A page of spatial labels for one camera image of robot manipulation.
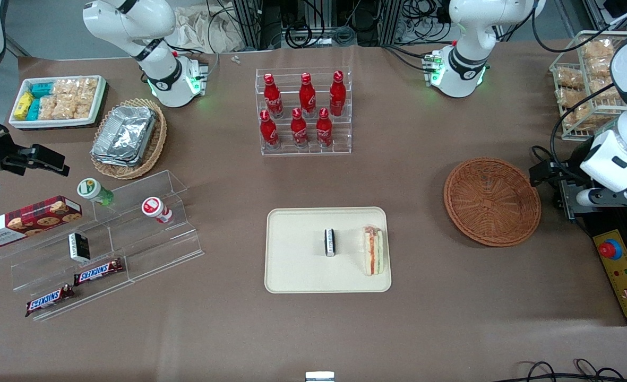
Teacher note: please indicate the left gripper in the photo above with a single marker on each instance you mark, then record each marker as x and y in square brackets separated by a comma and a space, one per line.
[564, 175]

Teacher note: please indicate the triangle sandwich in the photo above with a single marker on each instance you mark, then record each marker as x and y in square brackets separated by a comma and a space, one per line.
[372, 252]

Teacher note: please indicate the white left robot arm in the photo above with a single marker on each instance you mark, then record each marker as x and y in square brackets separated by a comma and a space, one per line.
[472, 32]

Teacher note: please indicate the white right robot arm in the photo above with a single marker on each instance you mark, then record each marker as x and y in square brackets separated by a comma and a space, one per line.
[132, 21]

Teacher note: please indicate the white rectangular snack tray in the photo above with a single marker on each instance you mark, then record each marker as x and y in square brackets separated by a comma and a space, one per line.
[53, 123]

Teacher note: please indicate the brown round wicker basket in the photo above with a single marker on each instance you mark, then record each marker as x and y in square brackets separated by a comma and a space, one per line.
[491, 201]

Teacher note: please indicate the light wicker oval basket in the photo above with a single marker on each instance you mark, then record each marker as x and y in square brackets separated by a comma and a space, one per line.
[156, 143]

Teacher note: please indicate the cream plastic serving tray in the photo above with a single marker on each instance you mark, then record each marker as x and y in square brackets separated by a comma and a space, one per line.
[302, 265]

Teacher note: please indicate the teal snack pack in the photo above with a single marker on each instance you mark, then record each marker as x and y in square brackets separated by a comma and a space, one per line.
[33, 110]
[41, 89]

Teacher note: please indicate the clear rice cracker pack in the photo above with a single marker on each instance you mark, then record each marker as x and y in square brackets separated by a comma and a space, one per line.
[65, 110]
[87, 87]
[83, 107]
[61, 86]
[48, 109]

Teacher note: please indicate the green lid yogurt cup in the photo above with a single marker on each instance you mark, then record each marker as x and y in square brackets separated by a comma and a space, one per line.
[89, 189]

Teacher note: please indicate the yellow snack pack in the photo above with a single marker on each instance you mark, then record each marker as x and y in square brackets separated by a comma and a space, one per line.
[24, 103]

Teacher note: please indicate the red tartan cookie box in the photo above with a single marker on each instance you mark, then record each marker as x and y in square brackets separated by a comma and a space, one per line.
[32, 217]

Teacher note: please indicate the clear wrapped pastry pack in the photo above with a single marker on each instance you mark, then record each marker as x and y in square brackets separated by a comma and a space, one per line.
[602, 71]
[597, 49]
[569, 78]
[572, 98]
[584, 119]

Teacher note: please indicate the aluminium foil container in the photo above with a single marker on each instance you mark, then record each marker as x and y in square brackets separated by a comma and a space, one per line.
[125, 135]

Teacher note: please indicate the small black white box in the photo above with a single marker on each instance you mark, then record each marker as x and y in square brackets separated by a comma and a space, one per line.
[79, 246]
[329, 243]

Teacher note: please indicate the red lid yogurt cup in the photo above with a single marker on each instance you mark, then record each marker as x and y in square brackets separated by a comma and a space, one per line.
[153, 207]

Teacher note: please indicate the Snickers chocolate bar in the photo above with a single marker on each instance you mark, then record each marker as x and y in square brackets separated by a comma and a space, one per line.
[98, 271]
[50, 300]

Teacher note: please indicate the yellow black emergency stop box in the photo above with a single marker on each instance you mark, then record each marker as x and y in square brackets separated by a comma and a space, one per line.
[626, 276]

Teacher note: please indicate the clear acrylic stepped display stand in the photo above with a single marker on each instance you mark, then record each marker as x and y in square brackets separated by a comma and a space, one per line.
[154, 254]

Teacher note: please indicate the white crumpled cloth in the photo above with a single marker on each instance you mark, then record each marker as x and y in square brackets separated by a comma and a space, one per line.
[202, 29]

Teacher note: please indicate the red cola bottle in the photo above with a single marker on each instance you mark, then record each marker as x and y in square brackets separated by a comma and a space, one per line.
[337, 93]
[324, 127]
[307, 95]
[298, 127]
[268, 130]
[272, 95]

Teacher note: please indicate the clear acrylic bottle rack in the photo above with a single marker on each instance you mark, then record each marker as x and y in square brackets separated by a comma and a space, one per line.
[286, 151]

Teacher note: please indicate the silver white device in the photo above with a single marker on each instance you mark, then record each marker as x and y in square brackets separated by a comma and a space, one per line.
[319, 377]

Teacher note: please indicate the aluminium frame rack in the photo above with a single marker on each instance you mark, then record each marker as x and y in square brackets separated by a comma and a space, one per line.
[249, 21]

